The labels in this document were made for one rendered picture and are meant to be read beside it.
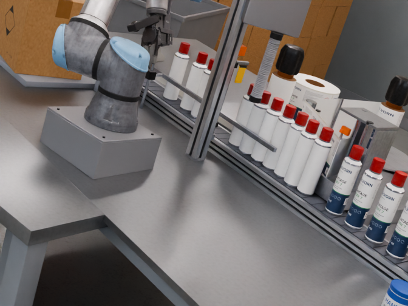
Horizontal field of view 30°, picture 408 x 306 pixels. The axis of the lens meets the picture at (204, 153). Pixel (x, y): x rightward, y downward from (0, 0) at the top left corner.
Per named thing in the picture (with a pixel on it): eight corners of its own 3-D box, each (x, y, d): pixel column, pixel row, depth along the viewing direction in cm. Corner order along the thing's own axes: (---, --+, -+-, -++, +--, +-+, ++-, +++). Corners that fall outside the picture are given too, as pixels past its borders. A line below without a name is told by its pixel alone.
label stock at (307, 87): (319, 114, 303) (331, 81, 298) (333, 133, 285) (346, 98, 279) (272, 103, 298) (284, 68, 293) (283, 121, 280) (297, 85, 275)
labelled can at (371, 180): (365, 229, 210) (393, 163, 203) (354, 231, 207) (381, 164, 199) (351, 220, 213) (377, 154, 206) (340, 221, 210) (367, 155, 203)
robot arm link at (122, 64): (133, 101, 204) (147, 53, 200) (87, 84, 205) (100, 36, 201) (145, 93, 215) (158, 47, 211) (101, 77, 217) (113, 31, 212)
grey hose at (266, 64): (262, 103, 222) (285, 35, 215) (254, 103, 220) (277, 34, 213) (254, 98, 225) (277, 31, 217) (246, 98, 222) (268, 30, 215)
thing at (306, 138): (303, 187, 226) (326, 124, 218) (291, 188, 222) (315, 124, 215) (291, 178, 229) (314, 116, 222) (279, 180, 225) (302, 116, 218)
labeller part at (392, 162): (431, 172, 276) (432, 169, 276) (381, 176, 255) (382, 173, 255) (367, 135, 296) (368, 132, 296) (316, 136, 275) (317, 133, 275)
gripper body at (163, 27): (172, 46, 269) (174, 13, 269) (154, 42, 263) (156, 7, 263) (158, 48, 274) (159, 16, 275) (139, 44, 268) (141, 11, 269)
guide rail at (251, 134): (275, 152, 226) (277, 147, 226) (273, 152, 225) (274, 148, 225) (90, 27, 296) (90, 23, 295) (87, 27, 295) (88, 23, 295)
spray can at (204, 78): (207, 119, 257) (226, 63, 249) (196, 119, 253) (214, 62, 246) (198, 113, 260) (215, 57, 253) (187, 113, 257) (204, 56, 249)
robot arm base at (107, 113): (147, 133, 214) (156, 100, 211) (106, 133, 203) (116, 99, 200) (113, 112, 223) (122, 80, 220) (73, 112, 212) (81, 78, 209)
